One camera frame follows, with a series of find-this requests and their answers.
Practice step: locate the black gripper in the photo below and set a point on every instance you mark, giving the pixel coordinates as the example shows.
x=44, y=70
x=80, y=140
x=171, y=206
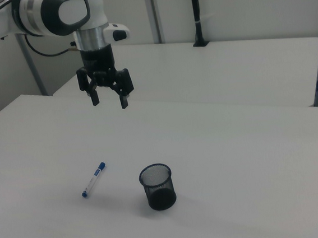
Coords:
x=98, y=60

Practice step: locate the blue and white marker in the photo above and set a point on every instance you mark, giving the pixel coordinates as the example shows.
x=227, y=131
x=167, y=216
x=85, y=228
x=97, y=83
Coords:
x=94, y=179

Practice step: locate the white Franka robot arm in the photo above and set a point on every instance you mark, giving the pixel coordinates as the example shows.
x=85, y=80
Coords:
x=72, y=12

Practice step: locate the white side table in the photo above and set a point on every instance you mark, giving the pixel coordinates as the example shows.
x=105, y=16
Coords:
x=200, y=75

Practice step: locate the black mesh pen cup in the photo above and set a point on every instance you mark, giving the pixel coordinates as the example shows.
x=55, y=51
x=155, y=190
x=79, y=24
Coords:
x=162, y=201

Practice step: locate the thin grey metal post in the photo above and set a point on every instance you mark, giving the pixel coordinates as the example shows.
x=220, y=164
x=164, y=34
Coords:
x=31, y=66

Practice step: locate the grey partition post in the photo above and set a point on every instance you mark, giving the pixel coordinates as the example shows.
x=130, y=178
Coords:
x=153, y=12

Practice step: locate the black camera stand pole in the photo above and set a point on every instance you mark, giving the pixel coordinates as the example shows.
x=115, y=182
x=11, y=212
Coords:
x=195, y=8

